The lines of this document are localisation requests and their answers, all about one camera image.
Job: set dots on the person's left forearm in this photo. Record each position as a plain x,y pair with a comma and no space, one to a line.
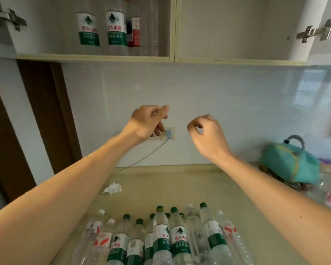
58,195

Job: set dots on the row of bottles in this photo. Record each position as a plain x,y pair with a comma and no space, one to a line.
161,240

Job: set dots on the red-capped bottle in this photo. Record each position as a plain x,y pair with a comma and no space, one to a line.
149,24

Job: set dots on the teal handbag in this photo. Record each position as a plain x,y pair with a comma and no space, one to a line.
289,162

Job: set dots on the beige wall outlet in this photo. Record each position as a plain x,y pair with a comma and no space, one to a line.
173,136

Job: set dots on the green-cap water bottle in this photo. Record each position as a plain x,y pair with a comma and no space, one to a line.
116,28
88,30

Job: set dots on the blue-grey plug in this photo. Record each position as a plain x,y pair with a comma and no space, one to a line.
168,134

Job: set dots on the beige table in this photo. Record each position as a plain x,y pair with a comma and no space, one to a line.
160,187

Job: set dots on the crumpled white tissue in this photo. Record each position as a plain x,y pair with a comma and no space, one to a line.
113,189

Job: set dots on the person's right forearm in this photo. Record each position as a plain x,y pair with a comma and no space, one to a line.
287,206

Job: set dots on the grey wall cabinet door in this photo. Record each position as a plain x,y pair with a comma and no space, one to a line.
328,46
0,30

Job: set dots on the white wall cabinet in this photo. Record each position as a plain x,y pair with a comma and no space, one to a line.
237,24

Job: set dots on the person's left hand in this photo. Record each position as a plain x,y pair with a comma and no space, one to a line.
143,124

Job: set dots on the person's right hand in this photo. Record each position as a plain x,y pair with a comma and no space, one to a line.
213,140

